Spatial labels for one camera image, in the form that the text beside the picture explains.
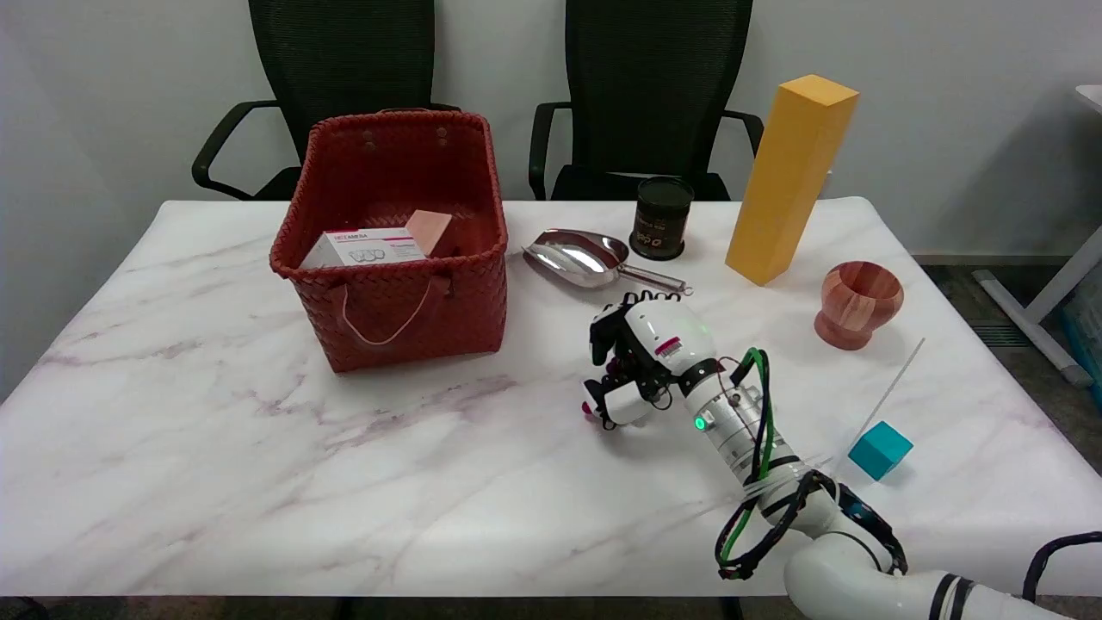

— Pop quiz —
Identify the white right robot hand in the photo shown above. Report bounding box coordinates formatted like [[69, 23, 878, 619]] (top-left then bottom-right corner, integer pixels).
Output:
[[582, 291, 721, 430]]

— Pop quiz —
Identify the yellow rectangular box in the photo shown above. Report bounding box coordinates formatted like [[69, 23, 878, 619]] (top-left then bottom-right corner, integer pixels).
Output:
[[725, 74, 860, 287]]

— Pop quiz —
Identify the silver metal scoop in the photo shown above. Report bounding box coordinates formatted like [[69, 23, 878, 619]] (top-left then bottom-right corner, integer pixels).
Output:
[[523, 228, 694, 298]]

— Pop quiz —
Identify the black round tin can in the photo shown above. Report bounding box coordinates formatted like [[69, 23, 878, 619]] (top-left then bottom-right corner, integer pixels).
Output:
[[628, 176, 695, 262]]

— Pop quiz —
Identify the wooden cup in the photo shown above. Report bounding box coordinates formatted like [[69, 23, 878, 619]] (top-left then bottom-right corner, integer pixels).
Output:
[[814, 261, 905, 351]]

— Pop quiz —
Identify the thin white zip tie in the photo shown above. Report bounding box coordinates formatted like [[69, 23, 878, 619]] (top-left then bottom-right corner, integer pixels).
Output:
[[831, 338, 927, 473]]

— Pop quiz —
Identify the teal cube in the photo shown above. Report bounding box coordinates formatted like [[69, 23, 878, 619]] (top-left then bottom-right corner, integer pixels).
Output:
[[848, 421, 914, 481]]

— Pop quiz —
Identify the black mesh office chair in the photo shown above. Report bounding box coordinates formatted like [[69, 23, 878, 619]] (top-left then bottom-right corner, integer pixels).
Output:
[[528, 0, 765, 202], [191, 0, 461, 202]]

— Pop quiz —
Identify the pink block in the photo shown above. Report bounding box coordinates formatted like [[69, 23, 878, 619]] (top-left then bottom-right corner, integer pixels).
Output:
[[405, 209, 454, 257]]

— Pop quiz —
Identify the red woven basket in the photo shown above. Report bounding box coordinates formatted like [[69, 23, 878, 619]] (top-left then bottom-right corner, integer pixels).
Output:
[[269, 108, 510, 375]]

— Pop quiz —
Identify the white pink printed carton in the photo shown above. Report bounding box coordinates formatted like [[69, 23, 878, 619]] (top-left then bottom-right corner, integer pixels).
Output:
[[301, 228, 429, 270]]

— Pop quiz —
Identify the blue bin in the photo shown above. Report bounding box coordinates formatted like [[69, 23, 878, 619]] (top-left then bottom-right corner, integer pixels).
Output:
[[1061, 267, 1102, 388]]

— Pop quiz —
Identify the green cable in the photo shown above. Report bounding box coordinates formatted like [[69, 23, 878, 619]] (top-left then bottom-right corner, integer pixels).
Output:
[[719, 347, 776, 571]]

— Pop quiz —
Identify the black cable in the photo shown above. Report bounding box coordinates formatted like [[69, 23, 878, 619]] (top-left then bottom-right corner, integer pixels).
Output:
[[715, 469, 1102, 604]]

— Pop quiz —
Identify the white desk frame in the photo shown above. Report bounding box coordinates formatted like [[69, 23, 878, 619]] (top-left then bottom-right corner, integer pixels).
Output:
[[973, 84, 1102, 388]]

